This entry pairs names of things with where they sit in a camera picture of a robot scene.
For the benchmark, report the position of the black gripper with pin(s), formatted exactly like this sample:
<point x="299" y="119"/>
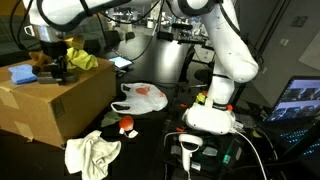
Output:
<point x="53" y="48"/>

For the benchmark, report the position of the brown plush toy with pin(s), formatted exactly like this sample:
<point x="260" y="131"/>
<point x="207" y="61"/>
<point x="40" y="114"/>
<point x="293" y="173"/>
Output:
<point x="38" y="60"/>

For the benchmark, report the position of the yellow green cloth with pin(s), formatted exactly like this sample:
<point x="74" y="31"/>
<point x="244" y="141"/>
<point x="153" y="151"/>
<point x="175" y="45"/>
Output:
<point x="81" y="60"/>

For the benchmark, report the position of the large cardboard box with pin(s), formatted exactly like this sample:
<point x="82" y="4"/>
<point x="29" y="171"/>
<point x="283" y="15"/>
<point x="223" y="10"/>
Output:
<point x="66" y="100"/>

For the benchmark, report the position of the blue cloth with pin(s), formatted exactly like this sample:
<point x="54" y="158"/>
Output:
<point x="21" y="74"/>

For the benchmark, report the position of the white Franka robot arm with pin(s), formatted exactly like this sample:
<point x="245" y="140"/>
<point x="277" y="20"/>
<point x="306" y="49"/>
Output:
<point x="233" y="56"/>

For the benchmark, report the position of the grey plaid sofa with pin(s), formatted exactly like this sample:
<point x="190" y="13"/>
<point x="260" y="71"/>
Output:
<point x="5" y="36"/>

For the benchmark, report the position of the grey tablet lit screen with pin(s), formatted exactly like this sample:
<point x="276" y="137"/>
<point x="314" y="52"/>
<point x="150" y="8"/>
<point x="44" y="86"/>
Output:
<point x="120" y="61"/>

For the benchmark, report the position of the red plush fruit green leaf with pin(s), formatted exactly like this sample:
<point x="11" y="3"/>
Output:
<point x="126" y="122"/>

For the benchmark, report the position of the white crumpled cloth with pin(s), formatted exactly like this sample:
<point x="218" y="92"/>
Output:
<point x="90" y="153"/>

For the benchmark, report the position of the white plastic bag orange print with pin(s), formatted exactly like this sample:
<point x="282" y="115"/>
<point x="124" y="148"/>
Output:
<point x="143" y="98"/>

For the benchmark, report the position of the small yellow green object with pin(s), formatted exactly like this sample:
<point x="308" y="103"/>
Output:
<point x="200" y="98"/>

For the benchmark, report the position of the white VR controller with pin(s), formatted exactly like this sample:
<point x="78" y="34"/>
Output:
<point x="188" y="143"/>

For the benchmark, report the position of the white VR headset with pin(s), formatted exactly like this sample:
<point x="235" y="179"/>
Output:
<point x="208" y="118"/>

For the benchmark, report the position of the small orange knob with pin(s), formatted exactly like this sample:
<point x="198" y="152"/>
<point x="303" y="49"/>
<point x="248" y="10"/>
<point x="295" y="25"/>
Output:
<point x="229" y="107"/>

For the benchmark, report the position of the open laptop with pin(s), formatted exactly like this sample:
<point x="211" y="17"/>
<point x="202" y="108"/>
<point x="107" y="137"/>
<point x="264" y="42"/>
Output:
<point x="296" y="100"/>

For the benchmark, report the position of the black stereo camera bar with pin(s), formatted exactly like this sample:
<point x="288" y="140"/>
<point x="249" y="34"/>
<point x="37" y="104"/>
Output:
<point x="181" y="26"/>

